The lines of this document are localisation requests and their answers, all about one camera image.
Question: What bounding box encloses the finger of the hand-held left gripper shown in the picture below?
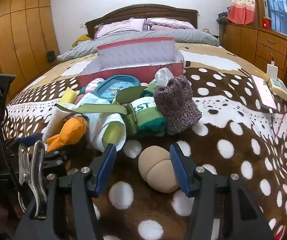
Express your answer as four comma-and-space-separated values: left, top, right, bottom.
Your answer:
41, 149, 68, 180
7, 133, 45, 150

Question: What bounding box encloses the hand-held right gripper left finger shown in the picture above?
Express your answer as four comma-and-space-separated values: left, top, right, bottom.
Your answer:
13, 142, 117, 240

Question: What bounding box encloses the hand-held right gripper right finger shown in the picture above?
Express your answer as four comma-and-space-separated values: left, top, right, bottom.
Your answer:
169, 142, 275, 240

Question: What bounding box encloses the white waffle towel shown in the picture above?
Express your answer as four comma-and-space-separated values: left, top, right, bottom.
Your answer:
43, 102, 79, 137

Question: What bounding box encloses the orange plastic bag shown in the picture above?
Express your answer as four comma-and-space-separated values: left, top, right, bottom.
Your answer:
46, 116, 89, 152

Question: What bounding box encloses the white yellow-lined face mask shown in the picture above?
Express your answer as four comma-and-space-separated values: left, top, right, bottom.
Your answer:
86, 112, 127, 153

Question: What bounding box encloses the yellow sponge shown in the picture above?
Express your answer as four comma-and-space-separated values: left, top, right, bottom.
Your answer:
58, 87, 78, 104

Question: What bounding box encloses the olive green ribbon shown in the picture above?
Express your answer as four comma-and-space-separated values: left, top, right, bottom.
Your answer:
55, 86, 149, 140

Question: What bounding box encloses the green sock with white band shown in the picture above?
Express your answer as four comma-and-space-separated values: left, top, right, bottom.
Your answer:
131, 99, 168, 133

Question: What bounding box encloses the brown knitted item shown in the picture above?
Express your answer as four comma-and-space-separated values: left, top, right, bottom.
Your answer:
154, 76, 202, 135

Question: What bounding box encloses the light blue face mask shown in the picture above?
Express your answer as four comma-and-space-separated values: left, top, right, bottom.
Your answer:
76, 92, 112, 105

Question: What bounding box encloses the dark green sock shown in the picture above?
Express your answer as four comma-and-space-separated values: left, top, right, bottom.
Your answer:
140, 80, 159, 98

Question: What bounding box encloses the pink cardboard box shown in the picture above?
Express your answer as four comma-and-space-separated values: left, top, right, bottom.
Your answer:
78, 37, 185, 87

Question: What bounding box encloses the brown spotted printed blanket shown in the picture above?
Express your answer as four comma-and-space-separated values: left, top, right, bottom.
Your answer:
2, 42, 287, 240

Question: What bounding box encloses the teal alarm clock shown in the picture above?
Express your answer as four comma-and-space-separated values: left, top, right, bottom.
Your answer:
95, 75, 140, 103

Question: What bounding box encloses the teal pink striped toy figure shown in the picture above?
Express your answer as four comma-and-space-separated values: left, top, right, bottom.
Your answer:
80, 78, 105, 95

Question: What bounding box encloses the wooden wardrobe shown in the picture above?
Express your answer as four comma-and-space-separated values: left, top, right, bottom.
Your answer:
0, 0, 60, 105

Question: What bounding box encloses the yellow cloth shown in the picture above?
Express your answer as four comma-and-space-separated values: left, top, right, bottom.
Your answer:
71, 34, 92, 48

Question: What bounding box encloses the pink phone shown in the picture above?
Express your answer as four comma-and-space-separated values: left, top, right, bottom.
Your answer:
251, 74, 277, 110

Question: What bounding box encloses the small cream teal box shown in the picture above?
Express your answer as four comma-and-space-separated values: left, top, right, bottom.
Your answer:
269, 78, 287, 98

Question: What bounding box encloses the grey duvet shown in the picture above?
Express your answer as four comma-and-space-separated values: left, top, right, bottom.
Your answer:
57, 29, 220, 61

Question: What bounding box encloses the white charger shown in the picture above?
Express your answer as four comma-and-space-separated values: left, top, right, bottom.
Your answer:
267, 60, 278, 78

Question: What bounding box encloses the plain pink pillow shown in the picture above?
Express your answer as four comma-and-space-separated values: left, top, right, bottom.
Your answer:
95, 19, 146, 38

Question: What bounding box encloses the pink pillow with purple ruffle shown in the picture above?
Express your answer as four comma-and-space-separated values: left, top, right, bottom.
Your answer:
145, 17, 196, 32

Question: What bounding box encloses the wooden desk cabinet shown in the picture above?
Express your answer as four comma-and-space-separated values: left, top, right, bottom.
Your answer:
220, 22, 287, 100

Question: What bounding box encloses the wooden headboard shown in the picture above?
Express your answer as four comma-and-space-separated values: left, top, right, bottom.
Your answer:
85, 4, 199, 39

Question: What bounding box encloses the dark clothes pile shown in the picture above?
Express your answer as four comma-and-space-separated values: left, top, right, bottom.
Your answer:
216, 11, 231, 25

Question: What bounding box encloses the cream and red curtain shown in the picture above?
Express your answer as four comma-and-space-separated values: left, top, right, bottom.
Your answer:
227, 0, 256, 25

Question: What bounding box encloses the thin red cable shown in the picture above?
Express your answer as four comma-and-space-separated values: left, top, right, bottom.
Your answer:
274, 106, 287, 140

